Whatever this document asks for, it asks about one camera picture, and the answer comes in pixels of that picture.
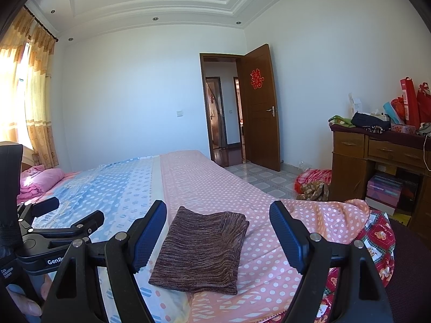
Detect red patterned blanket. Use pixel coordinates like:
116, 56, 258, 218
262, 209, 397, 323

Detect black curtain rod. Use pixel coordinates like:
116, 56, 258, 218
23, 5, 59, 42

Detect teal rolled mat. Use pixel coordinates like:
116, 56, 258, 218
383, 102, 404, 125

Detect green cloth on desk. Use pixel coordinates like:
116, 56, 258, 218
328, 115, 355, 128

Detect blue pink polka-dot bedsheet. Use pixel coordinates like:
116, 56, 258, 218
18, 149, 373, 323

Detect person's left hand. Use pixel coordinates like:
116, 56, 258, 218
6, 274, 52, 317

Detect brown wooden door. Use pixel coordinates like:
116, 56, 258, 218
237, 44, 281, 171

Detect brown knit sweater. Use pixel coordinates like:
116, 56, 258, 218
149, 206, 249, 295

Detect red bundle on floor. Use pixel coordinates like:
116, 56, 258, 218
294, 168, 332, 202

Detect brown wooden desk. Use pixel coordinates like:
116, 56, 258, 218
329, 125, 430, 244

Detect cream wooden headboard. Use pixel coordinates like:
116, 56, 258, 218
21, 146, 35, 171

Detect yellow patterned curtain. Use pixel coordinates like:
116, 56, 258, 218
1, 7, 58, 168

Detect red double-happiness decoration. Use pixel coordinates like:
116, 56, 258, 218
250, 68, 265, 90

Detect black bag on desk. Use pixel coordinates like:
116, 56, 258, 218
351, 112, 391, 133

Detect silver door handle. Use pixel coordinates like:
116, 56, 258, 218
267, 106, 275, 117

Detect folded pink quilt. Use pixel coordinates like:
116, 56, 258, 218
17, 165, 64, 204

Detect dark doorframe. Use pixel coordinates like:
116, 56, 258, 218
199, 53, 246, 168

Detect red gift bag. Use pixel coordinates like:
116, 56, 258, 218
400, 77, 420, 129

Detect pink boxes under desk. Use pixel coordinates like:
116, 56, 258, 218
365, 175, 402, 216

